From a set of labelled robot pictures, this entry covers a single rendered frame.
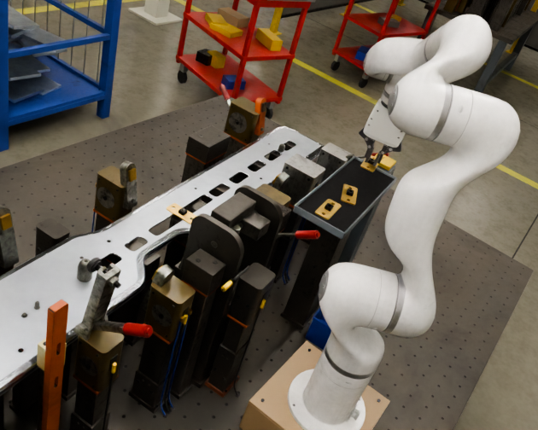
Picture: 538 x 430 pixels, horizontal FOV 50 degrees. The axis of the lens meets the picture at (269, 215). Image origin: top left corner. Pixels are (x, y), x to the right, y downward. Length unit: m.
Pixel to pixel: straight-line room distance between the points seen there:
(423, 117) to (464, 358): 1.09
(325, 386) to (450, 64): 0.71
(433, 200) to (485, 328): 1.09
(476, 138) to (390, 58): 0.40
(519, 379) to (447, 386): 1.36
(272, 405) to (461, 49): 0.87
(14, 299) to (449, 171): 0.86
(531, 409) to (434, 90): 2.25
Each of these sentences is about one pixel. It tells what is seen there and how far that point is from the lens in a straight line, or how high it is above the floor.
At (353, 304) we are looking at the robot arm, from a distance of 1.12.
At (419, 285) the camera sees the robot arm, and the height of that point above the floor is 1.26.
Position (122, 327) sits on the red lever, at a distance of 1.06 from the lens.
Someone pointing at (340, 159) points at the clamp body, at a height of 1.06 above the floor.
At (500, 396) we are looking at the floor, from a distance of 3.00.
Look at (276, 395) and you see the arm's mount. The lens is 1.42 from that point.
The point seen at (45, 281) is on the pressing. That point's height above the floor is 1.00.
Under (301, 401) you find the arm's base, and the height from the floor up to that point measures 0.82.
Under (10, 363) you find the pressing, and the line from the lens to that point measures 1.16.
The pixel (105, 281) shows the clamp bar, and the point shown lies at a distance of 1.00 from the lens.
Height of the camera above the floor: 1.91
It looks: 35 degrees down
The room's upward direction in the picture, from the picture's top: 18 degrees clockwise
